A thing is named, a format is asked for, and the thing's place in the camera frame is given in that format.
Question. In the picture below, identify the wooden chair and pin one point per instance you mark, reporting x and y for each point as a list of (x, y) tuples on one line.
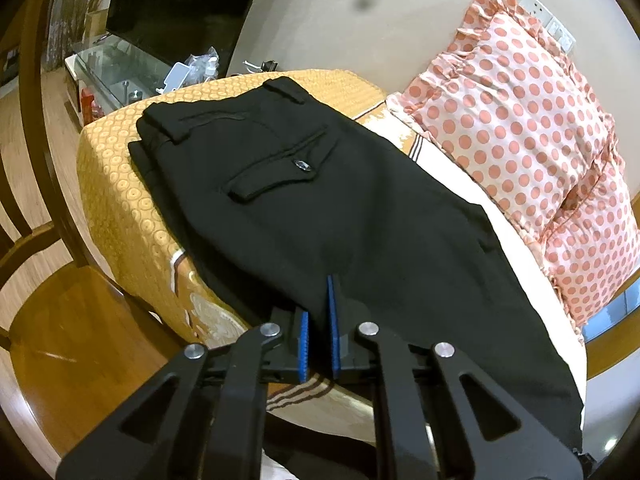
[(74, 344)]

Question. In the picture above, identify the white wall socket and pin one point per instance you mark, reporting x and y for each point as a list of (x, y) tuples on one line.
[(551, 23)]

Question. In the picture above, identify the pink polka dot pillow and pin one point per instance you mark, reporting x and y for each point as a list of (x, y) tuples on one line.
[(510, 108), (592, 246)]

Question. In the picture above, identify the black television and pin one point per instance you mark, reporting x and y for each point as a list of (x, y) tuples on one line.
[(172, 30)]

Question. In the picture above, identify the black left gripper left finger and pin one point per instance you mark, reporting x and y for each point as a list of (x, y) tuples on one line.
[(285, 360)]

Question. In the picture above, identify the clear plastic bag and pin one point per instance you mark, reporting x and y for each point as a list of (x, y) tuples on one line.
[(202, 67)]

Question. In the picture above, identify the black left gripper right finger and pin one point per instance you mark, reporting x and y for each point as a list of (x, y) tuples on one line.
[(349, 359)]

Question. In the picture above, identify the pink polka dot pillow rear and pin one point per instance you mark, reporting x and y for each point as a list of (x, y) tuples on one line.
[(592, 246)]

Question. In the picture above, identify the pink polka dot pillow front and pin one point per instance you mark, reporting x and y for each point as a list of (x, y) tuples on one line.
[(510, 108)]

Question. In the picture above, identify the glass tv stand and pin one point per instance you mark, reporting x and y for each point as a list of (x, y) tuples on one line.
[(110, 73)]

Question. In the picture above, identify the cream patterned bed cover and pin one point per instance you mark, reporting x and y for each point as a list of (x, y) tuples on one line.
[(146, 260)]

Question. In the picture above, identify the blue glass window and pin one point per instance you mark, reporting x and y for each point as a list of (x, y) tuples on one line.
[(613, 313)]

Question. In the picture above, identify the black pants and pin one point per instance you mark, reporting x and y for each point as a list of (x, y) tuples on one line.
[(283, 202)]

